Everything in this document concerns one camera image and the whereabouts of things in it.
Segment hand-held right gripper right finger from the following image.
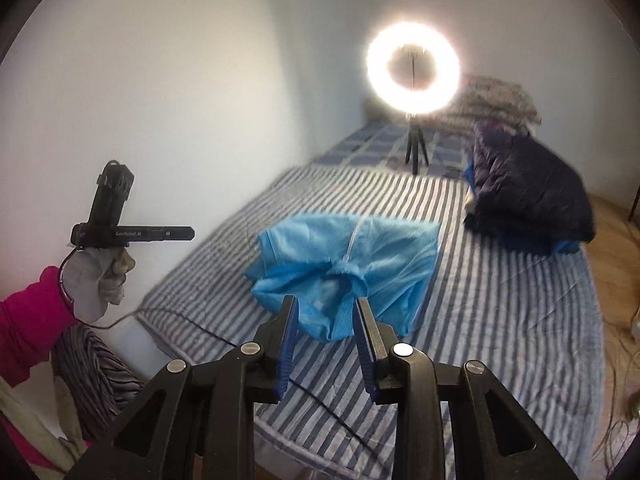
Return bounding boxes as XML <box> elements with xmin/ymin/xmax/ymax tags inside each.
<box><xmin>354</xmin><ymin>298</ymin><xmax>577</xmax><ymax>480</ymax></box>

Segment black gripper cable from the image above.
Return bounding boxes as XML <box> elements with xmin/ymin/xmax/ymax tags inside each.
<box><xmin>59</xmin><ymin>255</ymin><xmax>373</xmax><ymax>448</ymax></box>

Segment person's left hand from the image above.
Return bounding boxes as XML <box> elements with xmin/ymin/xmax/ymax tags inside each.
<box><xmin>64</xmin><ymin>246</ymin><xmax>137</xmax><ymax>325</ymax></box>

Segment patterned pillow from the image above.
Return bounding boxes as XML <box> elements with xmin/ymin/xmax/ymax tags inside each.
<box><xmin>447</xmin><ymin>74</ymin><xmax>543</xmax><ymax>128</ymax></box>

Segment light blue garment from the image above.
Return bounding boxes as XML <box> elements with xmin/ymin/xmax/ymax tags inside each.
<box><xmin>242</xmin><ymin>212</ymin><xmax>443</xmax><ymax>343</ymax></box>

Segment blue striped blanket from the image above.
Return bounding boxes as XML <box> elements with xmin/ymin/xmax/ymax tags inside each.
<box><xmin>137</xmin><ymin>162</ymin><xmax>608</xmax><ymax>480</ymax></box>

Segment black tripod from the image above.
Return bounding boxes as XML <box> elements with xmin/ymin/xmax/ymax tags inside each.
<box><xmin>404</xmin><ymin>47</ymin><xmax>431</xmax><ymax>176</ymax></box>

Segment blue folded cloth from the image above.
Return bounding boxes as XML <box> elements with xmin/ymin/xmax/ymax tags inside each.
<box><xmin>462</xmin><ymin>160</ymin><xmax>581</xmax><ymax>256</ymax></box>

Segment ring light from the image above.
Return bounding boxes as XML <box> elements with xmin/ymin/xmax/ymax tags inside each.
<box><xmin>366</xmin><ymin>22</ymin><xmax>462</xmax><ymax>117</ymax></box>

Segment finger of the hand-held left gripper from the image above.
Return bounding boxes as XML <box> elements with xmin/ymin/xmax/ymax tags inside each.
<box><xmin>152</xmin><ymin>225</ymin><xmax>196</xmax><ymax>244</ymax></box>

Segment thin floor cables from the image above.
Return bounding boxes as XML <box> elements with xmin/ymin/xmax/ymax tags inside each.
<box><xmin>597</xmin><ymin>305</ymin><xmax>640</xmax><ymax>466</ymax></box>

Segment dark navy jacket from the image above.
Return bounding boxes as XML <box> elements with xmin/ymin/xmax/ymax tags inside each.
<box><xmin>462</xmin><ymin>120</ymin><xmax>597</xmax><ymax>253</ymax></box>

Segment blue checkered sheet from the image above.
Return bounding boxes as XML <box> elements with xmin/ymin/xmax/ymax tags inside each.
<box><xmin>312</xmin><ymin>120</ymin><xmax>481</xmax><ymax>181</ymax></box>

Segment beige cloth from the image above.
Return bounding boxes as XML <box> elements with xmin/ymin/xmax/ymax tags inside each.
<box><xmin>0</xmin><ymin>375</ymin><xmax>91</xmax><ymax>480</ymax></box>

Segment zebra striped cloth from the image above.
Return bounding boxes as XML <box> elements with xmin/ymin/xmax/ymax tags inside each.
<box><xmin>52</xmin><ymin>327</ymin><xmax>146</xmax><ymax>443</ymax></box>

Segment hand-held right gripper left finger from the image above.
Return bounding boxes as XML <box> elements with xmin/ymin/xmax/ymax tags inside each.
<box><xmin>65</xmin><ymin>295</ymin><xmax>298</xmax><ymax>480</ymax></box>

